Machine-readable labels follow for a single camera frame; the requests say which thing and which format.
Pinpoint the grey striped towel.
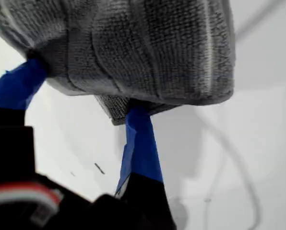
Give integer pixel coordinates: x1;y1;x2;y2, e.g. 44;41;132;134
0;0;237;127

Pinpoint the thin white cable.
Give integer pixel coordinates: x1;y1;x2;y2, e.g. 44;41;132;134
198;112;262;230

